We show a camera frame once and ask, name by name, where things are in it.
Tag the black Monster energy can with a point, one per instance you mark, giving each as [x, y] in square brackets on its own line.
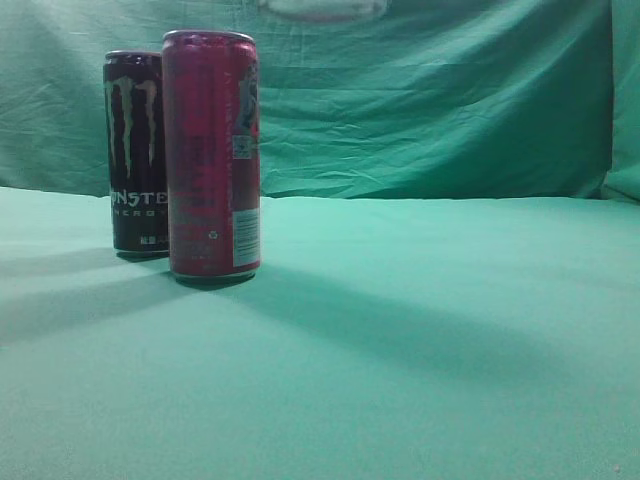
[133, 93]

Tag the pink slim drink can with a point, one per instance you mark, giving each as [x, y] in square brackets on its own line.
[212, 132]

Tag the light green drink can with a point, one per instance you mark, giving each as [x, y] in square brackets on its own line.
[325, 11]

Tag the green cloth backdrop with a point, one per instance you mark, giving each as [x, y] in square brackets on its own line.
[434, 99]

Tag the green table cloth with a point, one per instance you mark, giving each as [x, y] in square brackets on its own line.
[380, 339]

